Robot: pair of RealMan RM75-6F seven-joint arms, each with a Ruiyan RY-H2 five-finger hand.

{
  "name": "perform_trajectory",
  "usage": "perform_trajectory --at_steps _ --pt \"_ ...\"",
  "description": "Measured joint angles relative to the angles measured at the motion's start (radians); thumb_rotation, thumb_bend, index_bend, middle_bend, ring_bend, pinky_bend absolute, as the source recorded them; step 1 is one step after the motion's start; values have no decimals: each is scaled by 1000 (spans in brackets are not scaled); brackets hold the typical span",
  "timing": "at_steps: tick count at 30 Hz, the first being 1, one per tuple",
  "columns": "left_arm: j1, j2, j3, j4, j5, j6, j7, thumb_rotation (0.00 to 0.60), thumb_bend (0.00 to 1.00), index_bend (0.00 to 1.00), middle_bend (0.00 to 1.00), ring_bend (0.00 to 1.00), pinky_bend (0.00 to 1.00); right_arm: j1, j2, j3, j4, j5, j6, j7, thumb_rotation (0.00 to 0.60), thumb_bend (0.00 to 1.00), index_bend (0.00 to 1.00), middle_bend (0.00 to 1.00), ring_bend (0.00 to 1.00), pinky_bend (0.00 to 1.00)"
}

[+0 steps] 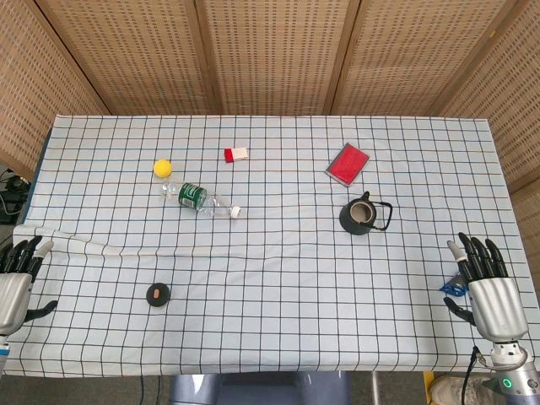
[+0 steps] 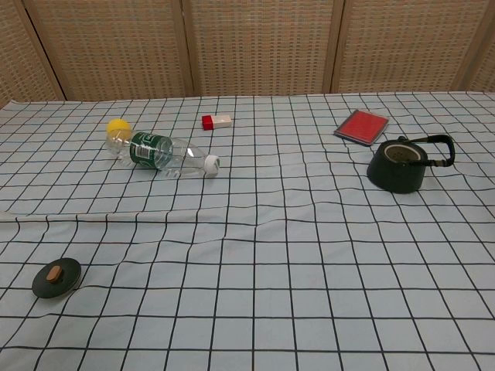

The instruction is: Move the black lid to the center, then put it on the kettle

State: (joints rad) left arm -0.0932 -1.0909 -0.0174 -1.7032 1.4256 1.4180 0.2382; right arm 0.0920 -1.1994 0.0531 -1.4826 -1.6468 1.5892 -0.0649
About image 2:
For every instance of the black teapot lid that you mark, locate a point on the black teapot lid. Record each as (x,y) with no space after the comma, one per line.
(42,286)

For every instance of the red and white small box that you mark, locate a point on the red and white small box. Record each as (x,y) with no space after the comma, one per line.
(219,120)

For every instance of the blue checked tablecloth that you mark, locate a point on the blue checked tablecloth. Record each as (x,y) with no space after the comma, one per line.
(247,270)

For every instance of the clear bottle with green label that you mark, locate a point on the clear bottle with green label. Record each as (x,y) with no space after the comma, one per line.
(149,154)

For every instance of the woven wood-framed screen panel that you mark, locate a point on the woven wood-framed screen panel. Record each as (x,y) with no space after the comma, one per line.
(488,58)
(116,46)
(19,58)
(263,46)
(406,46)

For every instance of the yellow foam ball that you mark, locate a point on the yellow foam ball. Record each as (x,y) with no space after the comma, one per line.
(118,125)

